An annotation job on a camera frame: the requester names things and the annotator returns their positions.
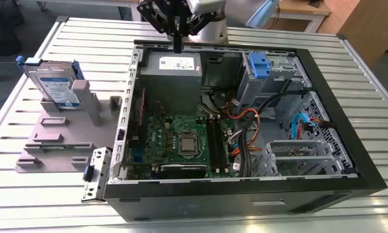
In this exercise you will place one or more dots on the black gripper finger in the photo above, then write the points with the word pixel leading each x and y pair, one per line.
pixel 201 24
pixel 153 17

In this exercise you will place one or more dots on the hard disk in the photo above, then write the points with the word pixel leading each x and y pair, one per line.
pixel 56 85

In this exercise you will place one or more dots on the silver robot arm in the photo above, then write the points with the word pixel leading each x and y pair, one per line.
pixel 213 31

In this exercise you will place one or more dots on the metal disk bay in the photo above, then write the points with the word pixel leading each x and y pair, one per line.
pixel 271 167

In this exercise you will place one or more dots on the white table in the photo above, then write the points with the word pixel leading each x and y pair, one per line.
pixel 93 2

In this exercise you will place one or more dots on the blue plastic drive latch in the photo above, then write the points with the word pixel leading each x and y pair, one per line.
pixel 260 65

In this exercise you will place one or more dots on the grey power supply unit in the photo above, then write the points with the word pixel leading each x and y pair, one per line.
pixel 168 92

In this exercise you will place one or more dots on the wooden desk with white legs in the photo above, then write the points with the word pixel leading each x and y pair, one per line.
pixel 304 7

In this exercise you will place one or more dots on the grey metal drive cage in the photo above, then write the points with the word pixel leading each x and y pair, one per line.
pixel 271 85

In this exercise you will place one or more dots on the black CPU socket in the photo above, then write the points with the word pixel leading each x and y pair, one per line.
pixel 188 134

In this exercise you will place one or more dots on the green motherboard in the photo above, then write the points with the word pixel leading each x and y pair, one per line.
pixel 157 131

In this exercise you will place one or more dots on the black office chair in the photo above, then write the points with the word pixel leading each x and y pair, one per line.
pixel 5 41

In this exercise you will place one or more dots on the black RAM slot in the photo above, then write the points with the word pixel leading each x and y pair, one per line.
pixel 213 143
pixel 221 143

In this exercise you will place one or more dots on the silver CPU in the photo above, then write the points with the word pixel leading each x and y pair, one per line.
pixel 188 145

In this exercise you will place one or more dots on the wooden cabinet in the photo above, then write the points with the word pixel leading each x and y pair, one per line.
pixel 368 24

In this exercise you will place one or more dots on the black graphics card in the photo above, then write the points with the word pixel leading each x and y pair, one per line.
pixel 184 171

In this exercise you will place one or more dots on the grey parts rack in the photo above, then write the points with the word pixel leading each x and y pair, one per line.
pixel 68 150

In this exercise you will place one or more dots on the black PC case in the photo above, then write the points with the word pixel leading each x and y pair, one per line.
pixel 213 201

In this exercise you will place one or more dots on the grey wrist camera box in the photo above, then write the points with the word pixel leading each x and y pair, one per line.
pixel 203 7

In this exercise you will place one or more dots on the metal bracket with blue latch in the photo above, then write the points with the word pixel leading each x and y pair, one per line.
pixel 100 170

